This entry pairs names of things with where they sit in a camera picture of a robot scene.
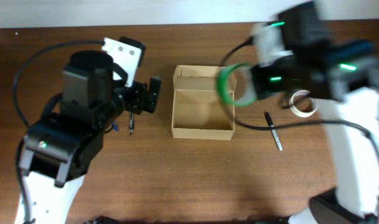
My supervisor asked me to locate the white masking tape roll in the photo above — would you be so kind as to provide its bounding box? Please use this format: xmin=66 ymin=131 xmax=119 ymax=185
xmin=289 ymin=90 xmax=318 ymax=118

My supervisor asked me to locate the blue ballpoint pen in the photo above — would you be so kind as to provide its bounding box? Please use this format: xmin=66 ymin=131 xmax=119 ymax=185
xmin=112 ymin=121 xmax=119 ymax=132

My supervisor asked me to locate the green tape roll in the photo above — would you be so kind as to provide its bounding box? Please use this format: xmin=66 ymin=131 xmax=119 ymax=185
xmin=217 ymin=63 xmax=258 ymax=107

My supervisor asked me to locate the black marker pen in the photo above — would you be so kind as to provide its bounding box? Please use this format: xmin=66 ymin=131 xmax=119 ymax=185
xmin=264 ymin=111 xmax=283 ymax=151

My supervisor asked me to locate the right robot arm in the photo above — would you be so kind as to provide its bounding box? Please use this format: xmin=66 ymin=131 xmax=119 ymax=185
xmin=251 ymin=1 xmax=379 ymax=223

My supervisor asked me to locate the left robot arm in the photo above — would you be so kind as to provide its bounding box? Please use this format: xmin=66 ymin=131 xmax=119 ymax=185
xmin=15 ymin=50 xmax=162 ymax=223

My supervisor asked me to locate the open cardboard box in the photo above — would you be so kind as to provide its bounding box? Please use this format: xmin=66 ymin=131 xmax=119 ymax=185
xmin=171 ymin=65 xmax=235 ymax=140

